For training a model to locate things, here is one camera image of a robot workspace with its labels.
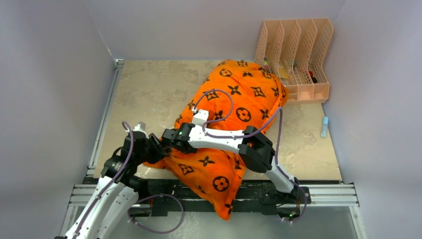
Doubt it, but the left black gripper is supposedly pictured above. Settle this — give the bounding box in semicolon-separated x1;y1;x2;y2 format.
135;133;173;165

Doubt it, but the orange patterned pillowcase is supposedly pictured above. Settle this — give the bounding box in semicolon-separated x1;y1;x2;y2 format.
152;59;290;221

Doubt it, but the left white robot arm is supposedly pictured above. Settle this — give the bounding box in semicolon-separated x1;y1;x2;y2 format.
61;129;170;239

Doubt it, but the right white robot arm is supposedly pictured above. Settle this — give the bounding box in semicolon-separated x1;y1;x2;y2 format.
162;123;311;204

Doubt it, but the pink mesh file organizer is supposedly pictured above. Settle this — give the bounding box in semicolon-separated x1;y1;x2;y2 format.
254;18;334;104

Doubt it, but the light blue small tube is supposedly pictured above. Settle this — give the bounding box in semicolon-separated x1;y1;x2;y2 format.
320;116;328;138

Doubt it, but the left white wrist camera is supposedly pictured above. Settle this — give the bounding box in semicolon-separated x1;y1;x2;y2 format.
131;121;147;135

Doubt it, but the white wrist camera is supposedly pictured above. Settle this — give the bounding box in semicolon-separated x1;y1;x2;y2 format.
131;121;147;135
191;110;209;126

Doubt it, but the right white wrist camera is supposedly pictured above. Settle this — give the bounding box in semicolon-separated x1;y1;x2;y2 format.
191;110;209;126

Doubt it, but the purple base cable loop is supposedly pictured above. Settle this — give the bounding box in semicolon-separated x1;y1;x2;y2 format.
127;194;185;235

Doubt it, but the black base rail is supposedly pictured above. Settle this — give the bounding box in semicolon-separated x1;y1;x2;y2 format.
139;176;340;220

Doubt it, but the aluminium frame rail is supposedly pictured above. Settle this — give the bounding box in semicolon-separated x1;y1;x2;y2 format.
62;60;366;238

